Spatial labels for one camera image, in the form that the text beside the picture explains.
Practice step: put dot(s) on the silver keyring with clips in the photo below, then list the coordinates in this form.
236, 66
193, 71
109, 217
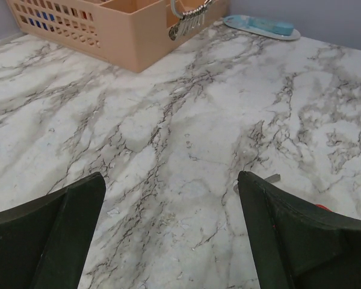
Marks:
187, 21

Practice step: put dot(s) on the orange plastic file organizer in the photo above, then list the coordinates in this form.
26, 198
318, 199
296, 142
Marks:
130, 34

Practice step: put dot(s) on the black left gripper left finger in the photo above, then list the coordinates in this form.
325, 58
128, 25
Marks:
44, 243

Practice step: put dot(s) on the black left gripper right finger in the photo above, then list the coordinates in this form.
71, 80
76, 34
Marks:
297, 244

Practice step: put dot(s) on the blue item in blister pack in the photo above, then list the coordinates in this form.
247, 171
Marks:
263, 27

